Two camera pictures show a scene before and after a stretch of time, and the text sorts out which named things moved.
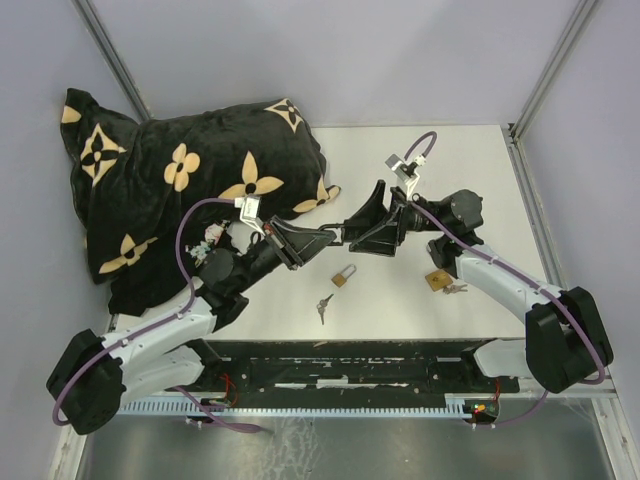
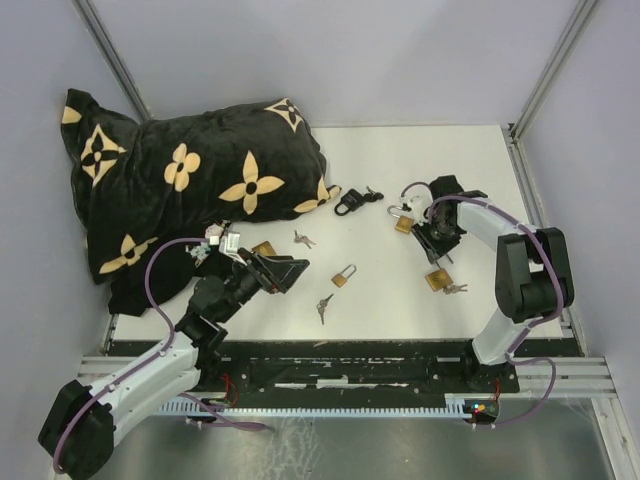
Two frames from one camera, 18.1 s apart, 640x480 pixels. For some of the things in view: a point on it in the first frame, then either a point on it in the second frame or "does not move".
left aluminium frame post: [98, 34] does not move
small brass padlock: [339, 279] does not move
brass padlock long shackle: [438, 280] does not move
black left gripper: [295, 245] → [273, 272]
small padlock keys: [320, 307] does not move
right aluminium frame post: [515, 130] does not move
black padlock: [353, 230] → [352, 200]
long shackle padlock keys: [449, 289] does not move
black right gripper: [383, 239] → [434, 250]
